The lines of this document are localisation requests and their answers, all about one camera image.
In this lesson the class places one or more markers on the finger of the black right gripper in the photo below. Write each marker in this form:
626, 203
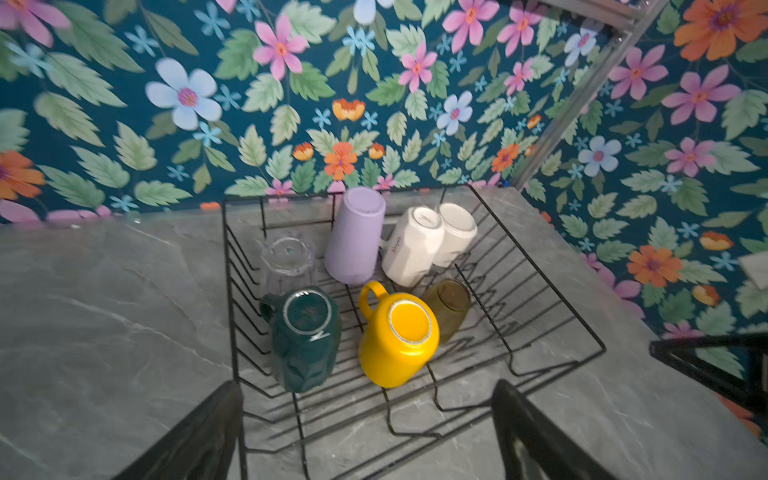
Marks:
734, 366

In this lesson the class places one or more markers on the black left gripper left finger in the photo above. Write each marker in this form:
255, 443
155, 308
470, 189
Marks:
200, 446

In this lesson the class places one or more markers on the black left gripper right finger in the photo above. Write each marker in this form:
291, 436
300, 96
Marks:
532, 446

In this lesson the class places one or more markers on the green mug white inside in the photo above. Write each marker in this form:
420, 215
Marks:
305, 333

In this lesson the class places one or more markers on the olive glass cup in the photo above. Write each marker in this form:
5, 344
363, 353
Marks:
450, 301

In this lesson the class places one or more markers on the yellow mug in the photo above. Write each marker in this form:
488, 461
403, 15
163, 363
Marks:
401, 336

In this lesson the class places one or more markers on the clear glass cup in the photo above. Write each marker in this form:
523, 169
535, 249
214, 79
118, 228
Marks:
288, 264

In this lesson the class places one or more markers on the white faceted mug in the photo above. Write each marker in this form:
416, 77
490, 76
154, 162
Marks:
409, 253

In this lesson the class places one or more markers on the lilac plastic cup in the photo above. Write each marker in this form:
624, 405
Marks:
352, 251

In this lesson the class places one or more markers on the black wire dish rack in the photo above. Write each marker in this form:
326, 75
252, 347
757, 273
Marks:
347, 379

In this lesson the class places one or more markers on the aluminium frame corner post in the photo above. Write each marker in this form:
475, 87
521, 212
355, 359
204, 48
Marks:
629, 22

